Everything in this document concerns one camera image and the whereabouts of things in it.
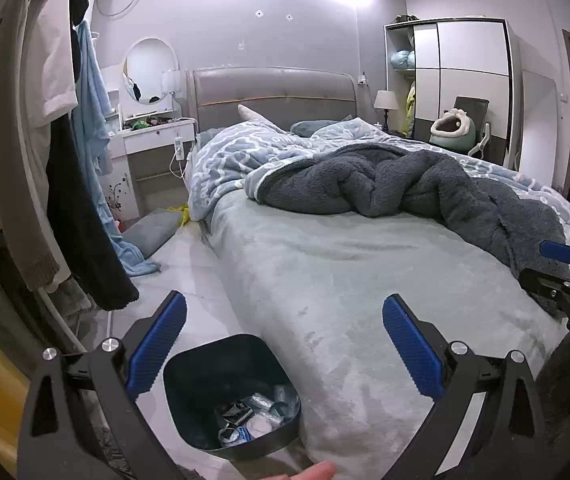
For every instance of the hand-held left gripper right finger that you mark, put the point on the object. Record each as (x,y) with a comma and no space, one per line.
(415,350)

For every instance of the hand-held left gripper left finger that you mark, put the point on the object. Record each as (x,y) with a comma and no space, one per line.
(157,345)

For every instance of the dark blue plastic bin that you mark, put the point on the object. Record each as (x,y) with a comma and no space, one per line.
(205,375)

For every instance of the black tissue packet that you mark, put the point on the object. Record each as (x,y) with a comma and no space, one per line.
(237,412)

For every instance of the blue wet wipe packet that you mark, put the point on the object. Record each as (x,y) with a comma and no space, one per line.
(232,436)

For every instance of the clear bubble wrap roll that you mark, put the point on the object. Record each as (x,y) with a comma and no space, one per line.
(265,402)

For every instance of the person's left hand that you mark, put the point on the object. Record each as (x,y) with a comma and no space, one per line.
(315,471)

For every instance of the white clothes rack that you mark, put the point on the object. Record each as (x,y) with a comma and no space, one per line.
(57,312)

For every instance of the grey floor cushion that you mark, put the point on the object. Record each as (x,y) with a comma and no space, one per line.
(147,230)

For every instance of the bed with grey-green sheet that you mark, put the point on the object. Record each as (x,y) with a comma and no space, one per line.
(315,285)

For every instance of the yellow plastic bag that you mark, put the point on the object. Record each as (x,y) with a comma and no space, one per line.
(182,215)

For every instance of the long black garment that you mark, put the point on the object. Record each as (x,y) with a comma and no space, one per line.
(85,230)

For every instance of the green plush cat bed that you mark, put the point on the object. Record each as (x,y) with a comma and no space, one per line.
(452,132)

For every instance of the grey office chair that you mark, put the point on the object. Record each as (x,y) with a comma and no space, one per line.
(475,105)

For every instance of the blue patterned grey fleece blanket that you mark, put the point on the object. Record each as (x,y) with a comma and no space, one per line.
(390,180)

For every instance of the white power strip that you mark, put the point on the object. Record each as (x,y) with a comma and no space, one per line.
(178,147)

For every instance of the white dressing table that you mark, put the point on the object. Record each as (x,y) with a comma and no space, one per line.
(140,145)

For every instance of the yellow-green garment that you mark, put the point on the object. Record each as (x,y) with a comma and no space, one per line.
(410,107)

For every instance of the white wardrobe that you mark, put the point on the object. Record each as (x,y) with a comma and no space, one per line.
(470,50)

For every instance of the pile of dresser items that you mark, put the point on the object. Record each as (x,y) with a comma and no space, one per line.
(147,122)

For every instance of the grey-green jacket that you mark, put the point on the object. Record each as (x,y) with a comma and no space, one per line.
(10,170)

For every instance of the bedside lamp with white shade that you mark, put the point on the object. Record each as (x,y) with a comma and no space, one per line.
(385,100)

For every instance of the light blue robe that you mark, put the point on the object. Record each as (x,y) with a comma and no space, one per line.
(92,120)

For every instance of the blue-grey pillow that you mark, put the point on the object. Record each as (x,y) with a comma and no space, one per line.
(310,127)

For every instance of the white pillow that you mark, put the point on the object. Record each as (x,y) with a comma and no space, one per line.
(250,112)

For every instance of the white cylindrical table lamp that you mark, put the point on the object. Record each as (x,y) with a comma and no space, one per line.
(170,80)

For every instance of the grey padded headboard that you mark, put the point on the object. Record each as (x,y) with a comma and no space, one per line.
(270,90)

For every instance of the white shirt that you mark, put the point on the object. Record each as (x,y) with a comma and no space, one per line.
(50,50)

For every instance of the round wall mirror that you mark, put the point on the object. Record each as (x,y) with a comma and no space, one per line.
(150,65)

